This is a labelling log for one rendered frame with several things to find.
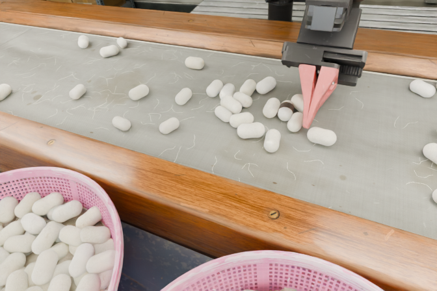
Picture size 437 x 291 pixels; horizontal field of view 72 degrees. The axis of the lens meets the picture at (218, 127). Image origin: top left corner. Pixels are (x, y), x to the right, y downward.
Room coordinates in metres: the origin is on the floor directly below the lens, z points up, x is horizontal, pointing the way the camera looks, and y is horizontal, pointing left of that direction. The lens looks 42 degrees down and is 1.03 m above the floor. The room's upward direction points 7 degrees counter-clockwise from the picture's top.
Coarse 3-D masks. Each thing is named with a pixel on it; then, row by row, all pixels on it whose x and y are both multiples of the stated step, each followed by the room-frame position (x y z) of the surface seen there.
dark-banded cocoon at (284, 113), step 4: (288, 100) 0.34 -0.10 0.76; (280, 108) 0.32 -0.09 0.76; (284, 108) 0.32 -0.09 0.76; (288, 108) 0.32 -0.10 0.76; (280, 112) 0.32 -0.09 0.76; (284, 112) 0.31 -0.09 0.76; (288, 112) 0.31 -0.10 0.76; (292, 112) 0.32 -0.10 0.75; (280, 116) 0.31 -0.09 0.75; (284, 116) 0.31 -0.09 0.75; (288, 116) 0.31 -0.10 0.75; (284, 120) 0.31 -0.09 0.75
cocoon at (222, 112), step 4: (216, 108) 0.34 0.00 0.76; (220, 108) 0.34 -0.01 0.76; (224, 108) 0.34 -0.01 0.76; (216, 112) 0.34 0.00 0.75; (220, 112) 0.33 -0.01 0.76; (224, 112) 0.33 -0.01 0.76; (228, 112) 0.33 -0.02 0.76; (220, 116) 0.33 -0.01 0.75; (224, 116) 0.32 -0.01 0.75; (228, 116) 0.32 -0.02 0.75; (224, 120) 0.32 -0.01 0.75; (228, 120) 0.32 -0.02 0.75
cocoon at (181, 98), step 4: (184, 88) 0.40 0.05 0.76; (188, 88) 0.40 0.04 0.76; (180, 92) 0.39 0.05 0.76; (184, 92) 0.39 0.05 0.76; (188, 92) 0.39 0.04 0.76; (176, 96) 0.38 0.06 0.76; (180, 96) 0.38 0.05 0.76; (184, 96) 0.38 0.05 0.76; (188, 96) 0.39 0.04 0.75; (176, 100) 0.38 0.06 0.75; (180, 100) 0.38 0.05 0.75; (184, 100) 0.38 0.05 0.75; (180, 104) 0.38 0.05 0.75
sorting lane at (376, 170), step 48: (0, 48) 0.68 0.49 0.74; (48, 48) 0.65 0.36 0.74; (96, 48) 0.62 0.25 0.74; (144, 48) 0.60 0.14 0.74; (192, 48) 0.57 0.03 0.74; (48, 96) 0.45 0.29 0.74; (96, 96) 0.43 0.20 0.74; (144, 96) 0.42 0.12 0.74; (192, 96) 0.40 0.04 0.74; (288, 96) 0.37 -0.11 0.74; (336, 96) 0.36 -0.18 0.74; (384, 96) 0.34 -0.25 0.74; (432, 96) 0.33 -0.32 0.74; (144, 144) 0.30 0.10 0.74; (192, 144) 0.29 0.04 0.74; (240, 144) 0.28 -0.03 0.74; (288, 144) 0.27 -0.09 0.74; (336, 144) 0.26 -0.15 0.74; (384, 144) 0.25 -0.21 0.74; (288, 192) 0.20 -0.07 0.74; (336, 192) 0.19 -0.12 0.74; (384, 192) 0.18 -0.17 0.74; (432, 192) 0.17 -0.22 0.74
